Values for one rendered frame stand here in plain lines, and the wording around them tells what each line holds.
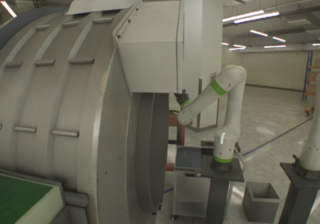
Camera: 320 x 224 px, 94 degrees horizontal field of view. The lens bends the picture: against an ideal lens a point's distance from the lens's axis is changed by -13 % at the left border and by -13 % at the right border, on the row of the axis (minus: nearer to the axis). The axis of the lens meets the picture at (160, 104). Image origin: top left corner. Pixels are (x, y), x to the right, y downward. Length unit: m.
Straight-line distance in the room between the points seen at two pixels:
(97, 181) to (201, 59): 3.78
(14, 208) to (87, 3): 0.63
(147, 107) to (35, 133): 0.37
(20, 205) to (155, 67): 0.40
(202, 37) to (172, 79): 3.60
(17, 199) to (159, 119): 1.17
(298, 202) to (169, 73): 1.22
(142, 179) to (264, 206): 1.64
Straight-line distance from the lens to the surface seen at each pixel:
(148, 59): 0.45
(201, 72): 4.01
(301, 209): 1.48
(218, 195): 1.31
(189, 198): 1.89
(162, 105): 1.36
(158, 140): 1.42
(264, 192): 2.38
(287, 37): 13.40
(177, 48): 0.42
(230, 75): 1.01
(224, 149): 1.11
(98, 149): 0.37
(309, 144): 1.11
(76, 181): 0.43
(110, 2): 0.67
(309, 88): 11.14
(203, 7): 4.23
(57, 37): 0.62
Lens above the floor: 1.56
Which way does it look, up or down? 12 degrees down
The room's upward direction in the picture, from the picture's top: straight up
